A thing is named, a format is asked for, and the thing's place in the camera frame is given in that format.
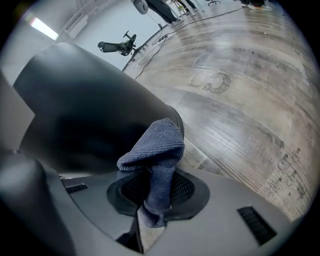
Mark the white air conditioner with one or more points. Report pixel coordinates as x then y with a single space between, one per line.
75 25

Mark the black office chair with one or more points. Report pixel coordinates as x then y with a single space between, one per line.
213 2
120 46

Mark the dark blue cloth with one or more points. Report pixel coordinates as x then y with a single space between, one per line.
155 150

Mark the ceiling light strip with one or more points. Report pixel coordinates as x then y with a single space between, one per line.
43 28

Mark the white power strip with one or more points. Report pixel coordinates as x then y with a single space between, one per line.
165 37

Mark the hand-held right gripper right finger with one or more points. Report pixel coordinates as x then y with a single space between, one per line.
220 225

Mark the black round bucket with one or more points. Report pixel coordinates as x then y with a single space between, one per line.
82 105

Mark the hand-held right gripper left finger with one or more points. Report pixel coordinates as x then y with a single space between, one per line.
100 200

